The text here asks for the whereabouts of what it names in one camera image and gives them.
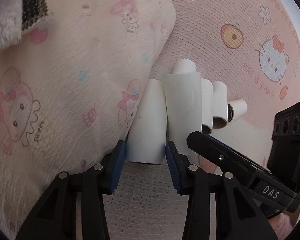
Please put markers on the pink fluffy rug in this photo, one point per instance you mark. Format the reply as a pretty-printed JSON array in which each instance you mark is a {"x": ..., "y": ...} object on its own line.
[{"x": 281, "y": 225}]

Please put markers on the white tube lying front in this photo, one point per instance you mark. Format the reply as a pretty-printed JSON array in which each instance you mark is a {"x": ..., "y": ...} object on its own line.
[{"x": 147, "y": 135}]

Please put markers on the pink cartoon print mat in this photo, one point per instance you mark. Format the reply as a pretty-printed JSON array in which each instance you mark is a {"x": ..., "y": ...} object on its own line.
[{"x": 250, "y": 45}]

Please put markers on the cream cartoon print cushion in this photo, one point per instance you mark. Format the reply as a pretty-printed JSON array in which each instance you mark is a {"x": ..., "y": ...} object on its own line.
[{"x": 69, "y": 90}]

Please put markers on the leopard print plush fabric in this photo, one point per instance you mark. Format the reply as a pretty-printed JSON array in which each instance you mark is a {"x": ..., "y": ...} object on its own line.
[{"x": 19, "y": 17}]

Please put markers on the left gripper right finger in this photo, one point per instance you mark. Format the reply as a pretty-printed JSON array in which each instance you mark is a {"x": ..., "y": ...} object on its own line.
[{"x": 237, "y": 214}]

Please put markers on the white tube lowest pile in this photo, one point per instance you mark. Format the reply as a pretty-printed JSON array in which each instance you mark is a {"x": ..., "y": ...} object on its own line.
[{"x": 236, "y": 109}]

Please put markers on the white tube far top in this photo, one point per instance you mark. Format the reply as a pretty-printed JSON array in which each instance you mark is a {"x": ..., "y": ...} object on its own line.
[{"x": 219, "y": 105}]

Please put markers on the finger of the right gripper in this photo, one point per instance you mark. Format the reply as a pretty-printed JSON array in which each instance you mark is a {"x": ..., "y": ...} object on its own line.
[{"x": 258, "y": 182}]

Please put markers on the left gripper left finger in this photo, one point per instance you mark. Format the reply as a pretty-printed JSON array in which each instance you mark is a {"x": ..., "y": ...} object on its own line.
[{"x": 54, "y": 215}]

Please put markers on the white tube middle pile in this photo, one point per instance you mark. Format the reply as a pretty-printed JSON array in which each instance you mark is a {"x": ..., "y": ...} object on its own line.
[{"x": 184, "y": 66}]

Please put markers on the white tube behind pile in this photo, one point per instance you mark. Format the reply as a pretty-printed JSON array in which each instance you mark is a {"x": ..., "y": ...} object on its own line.
[{"x": 184, "y": 107}]

